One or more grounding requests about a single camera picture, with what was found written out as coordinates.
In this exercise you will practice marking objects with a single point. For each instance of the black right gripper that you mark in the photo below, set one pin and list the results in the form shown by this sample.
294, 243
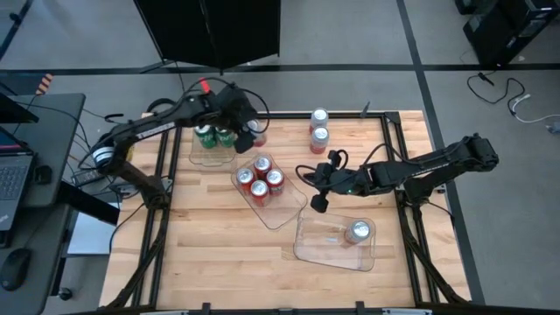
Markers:
347, 181

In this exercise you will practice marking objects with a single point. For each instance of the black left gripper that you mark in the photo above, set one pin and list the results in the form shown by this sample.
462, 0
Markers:
234, 107

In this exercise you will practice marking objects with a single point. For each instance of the white and red soda can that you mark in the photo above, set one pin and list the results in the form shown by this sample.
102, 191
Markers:
320, 137
359, 231
319, 118
259, 128

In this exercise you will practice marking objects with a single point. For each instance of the clear plastic bin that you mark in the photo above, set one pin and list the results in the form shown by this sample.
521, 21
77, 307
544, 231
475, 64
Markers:
210, 158
324, 245
284, 210

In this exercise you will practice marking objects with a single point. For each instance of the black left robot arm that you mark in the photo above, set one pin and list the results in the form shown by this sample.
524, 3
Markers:
175, 114

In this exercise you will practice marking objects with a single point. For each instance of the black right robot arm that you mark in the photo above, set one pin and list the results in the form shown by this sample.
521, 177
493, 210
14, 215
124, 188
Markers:
415, 168

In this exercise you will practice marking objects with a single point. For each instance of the black folding backdrop screen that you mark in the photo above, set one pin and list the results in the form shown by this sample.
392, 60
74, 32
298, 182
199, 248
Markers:
210, 30

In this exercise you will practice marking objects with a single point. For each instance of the dark grey desk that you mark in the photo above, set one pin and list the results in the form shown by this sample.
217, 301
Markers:
52, 131

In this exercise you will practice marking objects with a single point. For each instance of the white flat board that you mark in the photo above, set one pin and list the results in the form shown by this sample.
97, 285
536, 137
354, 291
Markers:
92, 232

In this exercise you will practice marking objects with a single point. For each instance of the orange black striped object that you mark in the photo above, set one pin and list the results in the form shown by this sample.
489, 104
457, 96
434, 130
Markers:
44, 83

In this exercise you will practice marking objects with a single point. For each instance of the small black desk device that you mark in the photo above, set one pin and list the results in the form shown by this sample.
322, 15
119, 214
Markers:
43, 174

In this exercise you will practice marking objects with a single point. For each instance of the black computer monitor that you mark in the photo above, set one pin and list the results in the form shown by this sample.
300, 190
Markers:
13, 111

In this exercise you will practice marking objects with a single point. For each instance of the black laptop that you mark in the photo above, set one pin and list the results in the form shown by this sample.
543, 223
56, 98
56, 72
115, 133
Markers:
13, 184

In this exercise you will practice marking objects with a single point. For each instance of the black computer case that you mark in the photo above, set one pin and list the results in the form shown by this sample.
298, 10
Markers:
507, 30

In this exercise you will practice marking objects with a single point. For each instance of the black caster wheel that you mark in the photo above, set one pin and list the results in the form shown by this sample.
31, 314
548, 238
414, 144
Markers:
65, 294

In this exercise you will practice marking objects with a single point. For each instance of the black computer mouse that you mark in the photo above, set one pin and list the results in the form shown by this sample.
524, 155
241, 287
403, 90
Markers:
15, 267

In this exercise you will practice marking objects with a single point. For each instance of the black aluminium rig frame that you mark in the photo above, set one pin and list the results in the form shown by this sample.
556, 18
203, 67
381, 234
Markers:
289, 116

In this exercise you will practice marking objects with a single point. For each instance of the silver mounting bracket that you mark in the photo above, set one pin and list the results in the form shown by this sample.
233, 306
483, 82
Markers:
439, 191

